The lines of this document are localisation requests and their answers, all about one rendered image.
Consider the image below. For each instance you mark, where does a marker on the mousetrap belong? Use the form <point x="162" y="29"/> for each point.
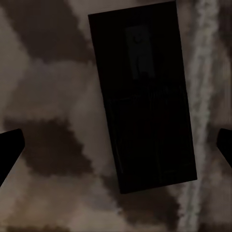
<point x="139" y="60"/>

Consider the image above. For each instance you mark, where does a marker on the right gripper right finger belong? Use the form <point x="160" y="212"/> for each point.
<point x="224" y="143"/>

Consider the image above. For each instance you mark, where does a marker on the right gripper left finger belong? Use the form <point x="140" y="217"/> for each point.
<point x="12" y="144"/>

